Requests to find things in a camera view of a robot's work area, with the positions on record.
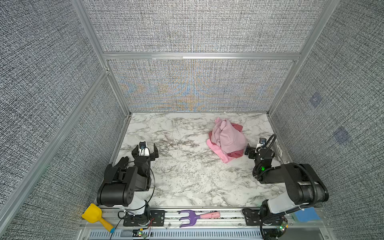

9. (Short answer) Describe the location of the aluminium mounting rail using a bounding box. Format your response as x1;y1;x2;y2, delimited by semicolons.
78;206;329;232

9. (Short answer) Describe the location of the blue sponge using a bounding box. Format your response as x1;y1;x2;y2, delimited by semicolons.
292;207;321;223

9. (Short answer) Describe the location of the yellow toy shovel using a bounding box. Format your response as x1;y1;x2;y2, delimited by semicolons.
82;204;115;234

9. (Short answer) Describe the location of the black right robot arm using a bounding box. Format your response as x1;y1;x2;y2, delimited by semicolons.
242;145;329;240

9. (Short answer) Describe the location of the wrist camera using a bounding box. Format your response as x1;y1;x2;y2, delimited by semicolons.
257;138;268;149
139;141;150;157

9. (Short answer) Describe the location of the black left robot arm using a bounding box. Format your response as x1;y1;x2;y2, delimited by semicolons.
96;142;159;227

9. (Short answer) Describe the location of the light pink cloth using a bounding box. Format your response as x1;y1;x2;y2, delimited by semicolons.
206;131;243;164

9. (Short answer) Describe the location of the purple toy rake pink handle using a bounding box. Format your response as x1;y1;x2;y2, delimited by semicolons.
178;210;221;228

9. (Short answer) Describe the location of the dark pink cloth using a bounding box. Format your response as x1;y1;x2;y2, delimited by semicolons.
206;118;247;164

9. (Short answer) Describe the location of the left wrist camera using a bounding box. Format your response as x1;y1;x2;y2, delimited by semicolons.
139;141;150;157

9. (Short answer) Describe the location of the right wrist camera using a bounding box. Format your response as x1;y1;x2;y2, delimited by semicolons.
257;138;268;149

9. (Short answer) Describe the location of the pale mauve cloth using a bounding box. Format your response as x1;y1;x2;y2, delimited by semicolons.
211;118;247;154

